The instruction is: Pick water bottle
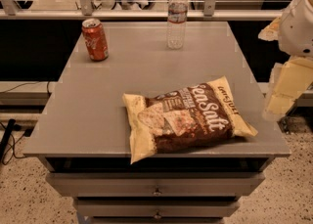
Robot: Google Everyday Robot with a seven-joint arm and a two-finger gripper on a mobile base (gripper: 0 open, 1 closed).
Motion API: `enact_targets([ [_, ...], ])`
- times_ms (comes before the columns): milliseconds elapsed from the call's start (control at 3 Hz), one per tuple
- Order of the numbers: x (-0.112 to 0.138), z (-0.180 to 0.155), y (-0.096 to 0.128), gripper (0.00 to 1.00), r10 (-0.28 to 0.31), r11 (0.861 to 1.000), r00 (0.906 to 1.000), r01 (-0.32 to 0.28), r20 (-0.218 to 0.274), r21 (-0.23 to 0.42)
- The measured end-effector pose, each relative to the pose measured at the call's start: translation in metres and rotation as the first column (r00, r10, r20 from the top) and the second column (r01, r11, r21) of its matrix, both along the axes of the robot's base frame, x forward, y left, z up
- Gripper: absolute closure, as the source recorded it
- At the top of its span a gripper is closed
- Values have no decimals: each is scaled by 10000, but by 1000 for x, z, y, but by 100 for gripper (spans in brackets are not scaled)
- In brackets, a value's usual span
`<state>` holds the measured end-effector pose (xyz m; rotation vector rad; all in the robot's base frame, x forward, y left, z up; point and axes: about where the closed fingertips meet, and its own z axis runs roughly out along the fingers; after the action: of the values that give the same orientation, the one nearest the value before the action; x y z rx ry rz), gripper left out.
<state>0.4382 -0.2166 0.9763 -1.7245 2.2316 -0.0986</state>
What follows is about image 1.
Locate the padded gripper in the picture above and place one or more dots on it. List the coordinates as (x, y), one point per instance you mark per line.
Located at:
(297, 30)

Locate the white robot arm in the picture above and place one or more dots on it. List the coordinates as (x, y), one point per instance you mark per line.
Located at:
(294, 32)

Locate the clear plastic water bottle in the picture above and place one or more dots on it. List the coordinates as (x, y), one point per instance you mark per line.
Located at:
(176, 23)

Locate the metal railing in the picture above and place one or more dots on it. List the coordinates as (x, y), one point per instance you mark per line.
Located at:
(111, 10)

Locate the sea salt chips bag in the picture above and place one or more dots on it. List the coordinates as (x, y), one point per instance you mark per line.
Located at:
(183, 119)

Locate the upper drawer knob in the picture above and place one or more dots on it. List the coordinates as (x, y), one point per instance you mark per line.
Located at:
(157, 192)

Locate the drawer knob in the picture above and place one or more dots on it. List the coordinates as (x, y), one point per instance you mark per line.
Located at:
(157, 216)
(157, 192)

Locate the lower drawer knob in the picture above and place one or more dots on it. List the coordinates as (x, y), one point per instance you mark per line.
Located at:
(157, 216)

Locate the orange soda can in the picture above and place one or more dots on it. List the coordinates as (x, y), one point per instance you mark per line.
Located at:
(95, 39)

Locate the grey drawer cabinet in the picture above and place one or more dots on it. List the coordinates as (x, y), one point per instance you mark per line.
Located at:
(83, 135)

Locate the black bar on floor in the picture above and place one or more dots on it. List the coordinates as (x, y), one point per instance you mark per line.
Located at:
(5, 139)

